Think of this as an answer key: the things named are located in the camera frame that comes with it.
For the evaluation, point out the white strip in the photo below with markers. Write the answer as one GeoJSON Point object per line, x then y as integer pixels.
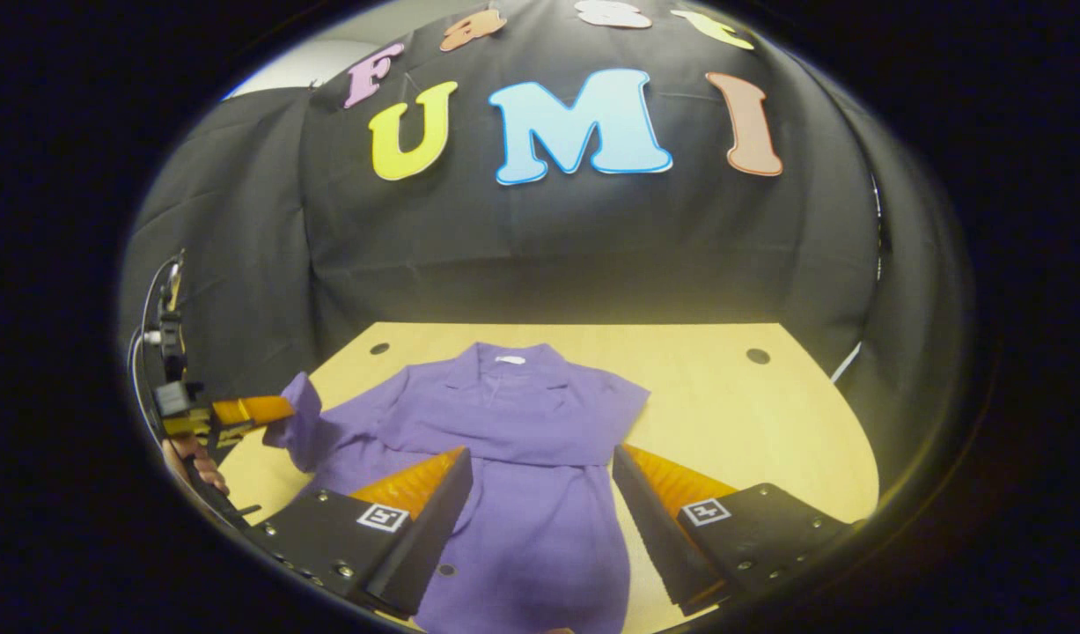
{"type": "Point", "coordinates": [848, 361]}

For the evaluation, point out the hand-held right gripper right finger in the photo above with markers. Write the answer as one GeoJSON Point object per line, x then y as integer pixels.
{"type": "Point", "coordinates": [654, 528]}

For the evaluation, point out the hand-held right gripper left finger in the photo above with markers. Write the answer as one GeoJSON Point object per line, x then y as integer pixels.
{"type": "Point", "coordinates": [421, 537]}

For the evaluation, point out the black backdrop cloth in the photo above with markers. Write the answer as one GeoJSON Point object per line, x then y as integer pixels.
{"type": "Point", "coordinates": [548, 255]}

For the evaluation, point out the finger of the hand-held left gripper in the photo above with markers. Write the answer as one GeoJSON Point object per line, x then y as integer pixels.
{"type": "Point", "coordinates": [249, 411]}

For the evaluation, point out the purple knit shirt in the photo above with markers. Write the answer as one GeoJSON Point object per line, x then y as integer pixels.
{"type": "Point", "coordinates": [522, 414]}

